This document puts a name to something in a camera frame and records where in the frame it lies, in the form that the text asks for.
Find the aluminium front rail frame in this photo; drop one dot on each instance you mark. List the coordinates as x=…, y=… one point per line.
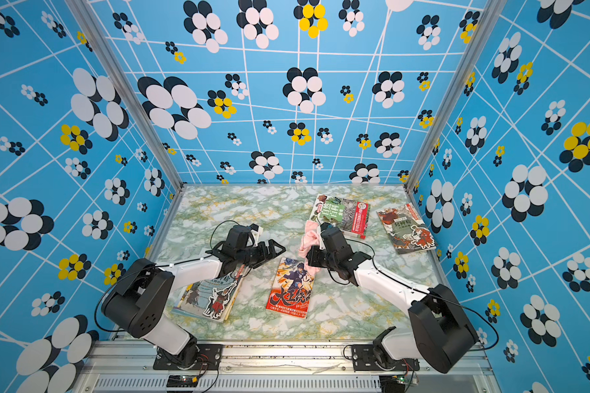
x=273, y=367

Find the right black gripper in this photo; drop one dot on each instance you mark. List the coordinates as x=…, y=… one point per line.
x=312, y=255

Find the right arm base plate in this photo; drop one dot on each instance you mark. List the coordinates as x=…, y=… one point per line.
x=364, y=360

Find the red brown illustrated book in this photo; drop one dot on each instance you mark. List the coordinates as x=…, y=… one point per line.
x=406, y=230

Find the left aluminium corner post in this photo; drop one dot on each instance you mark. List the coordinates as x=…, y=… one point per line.
x=101, y=47

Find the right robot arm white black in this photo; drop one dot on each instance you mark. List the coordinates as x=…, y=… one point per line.
x=441, y=330

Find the red manga book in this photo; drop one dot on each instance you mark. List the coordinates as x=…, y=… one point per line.
x=290, y=293

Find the grey teal warrior book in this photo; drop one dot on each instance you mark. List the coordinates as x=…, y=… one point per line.
x=211, y=299

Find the aluminium corner post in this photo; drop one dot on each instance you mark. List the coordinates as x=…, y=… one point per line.
x=101, y=47
x=488, y=20

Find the green red dinosaur book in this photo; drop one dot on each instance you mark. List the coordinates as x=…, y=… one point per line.
x=349, y=215

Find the right aluminium corner post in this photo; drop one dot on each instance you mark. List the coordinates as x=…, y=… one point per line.
x=488, y=20

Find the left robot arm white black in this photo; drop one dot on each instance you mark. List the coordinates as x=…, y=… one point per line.
x=136, y=303

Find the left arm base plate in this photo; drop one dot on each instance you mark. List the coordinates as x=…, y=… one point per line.
x=205, y=356

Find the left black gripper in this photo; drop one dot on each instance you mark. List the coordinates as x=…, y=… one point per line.
x=265, y=255

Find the pink cloth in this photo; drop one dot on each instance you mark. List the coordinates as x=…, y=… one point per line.
x=311, y=240

